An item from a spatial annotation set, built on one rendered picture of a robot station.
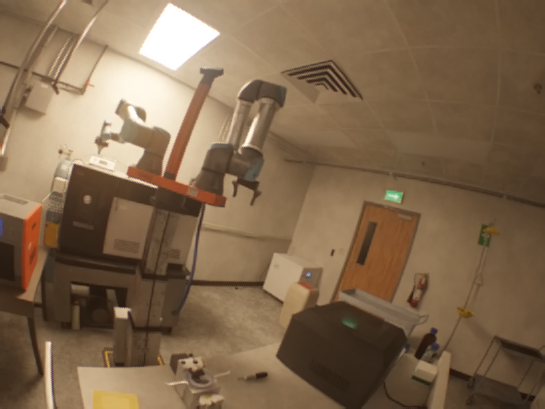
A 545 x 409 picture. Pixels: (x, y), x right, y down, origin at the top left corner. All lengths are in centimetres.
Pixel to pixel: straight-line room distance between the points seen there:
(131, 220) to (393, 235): 357
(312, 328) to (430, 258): 300
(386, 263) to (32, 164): 507
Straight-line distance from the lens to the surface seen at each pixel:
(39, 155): 316
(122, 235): 203
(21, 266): 155
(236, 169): 102
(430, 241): 383
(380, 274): 399
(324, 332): 99
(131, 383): 88
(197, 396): 80
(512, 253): 394
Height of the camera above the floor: 157
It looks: 1 degrees up
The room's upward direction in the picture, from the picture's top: 18 degrees clockwise
